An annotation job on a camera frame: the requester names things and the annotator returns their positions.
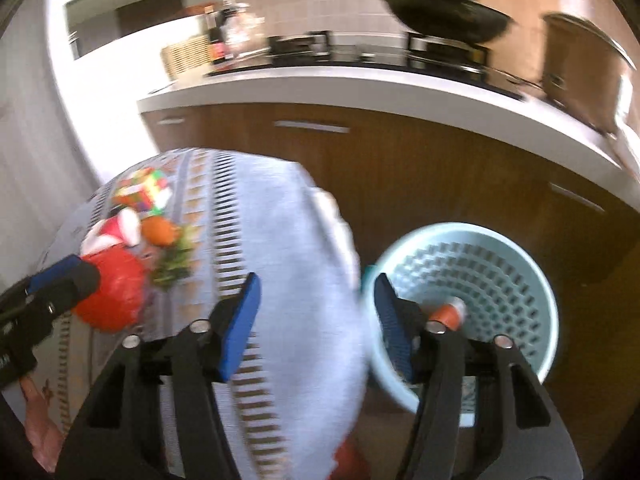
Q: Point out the wooden kitchen cabinet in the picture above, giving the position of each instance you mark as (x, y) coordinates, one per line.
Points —
(400, 160)

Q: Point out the light blue plastic basket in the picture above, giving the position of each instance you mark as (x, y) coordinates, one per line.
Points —
(500, 280)

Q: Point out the colourful puzzle cube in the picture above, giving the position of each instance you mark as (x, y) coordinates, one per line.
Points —
(142, 187)

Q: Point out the clear plastic bag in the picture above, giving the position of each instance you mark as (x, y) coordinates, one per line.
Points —
(245, 25)

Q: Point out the green vegetable scrap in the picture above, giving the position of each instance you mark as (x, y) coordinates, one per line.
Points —
(172, 262)

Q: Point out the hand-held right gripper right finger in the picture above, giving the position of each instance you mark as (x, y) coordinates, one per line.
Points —
(395, 330)

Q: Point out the person's left hand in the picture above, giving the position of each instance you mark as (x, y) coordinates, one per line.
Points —
(42, 435)

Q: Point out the brown box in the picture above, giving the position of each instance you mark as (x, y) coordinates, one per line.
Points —
(197, 9)

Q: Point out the orange paper cup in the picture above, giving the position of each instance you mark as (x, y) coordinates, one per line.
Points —
(447, 314)

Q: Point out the orange plastic bag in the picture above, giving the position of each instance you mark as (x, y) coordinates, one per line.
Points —
(112, 292)

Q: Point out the red paper cup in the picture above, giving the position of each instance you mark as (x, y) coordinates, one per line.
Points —
(107, 232)

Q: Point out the black frying pan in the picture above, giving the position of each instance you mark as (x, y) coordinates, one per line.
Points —
(445, 17)

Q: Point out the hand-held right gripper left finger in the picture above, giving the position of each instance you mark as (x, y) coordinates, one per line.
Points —
(242, 330)

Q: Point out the red object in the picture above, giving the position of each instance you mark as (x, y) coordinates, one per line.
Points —
(350, 460)

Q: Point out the wooden cutting board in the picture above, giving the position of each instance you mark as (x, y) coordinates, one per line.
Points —
(525, 0)

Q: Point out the dark soy sauce bottle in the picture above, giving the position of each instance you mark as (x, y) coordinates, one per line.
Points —
(216, 40)

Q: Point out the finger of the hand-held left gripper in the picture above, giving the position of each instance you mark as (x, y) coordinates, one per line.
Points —
(55, 274)

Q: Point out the black gas stove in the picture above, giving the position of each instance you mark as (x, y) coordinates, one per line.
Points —
(440, 57)

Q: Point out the beige cutlery basket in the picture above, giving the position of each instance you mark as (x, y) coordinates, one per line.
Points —
(185, 57)

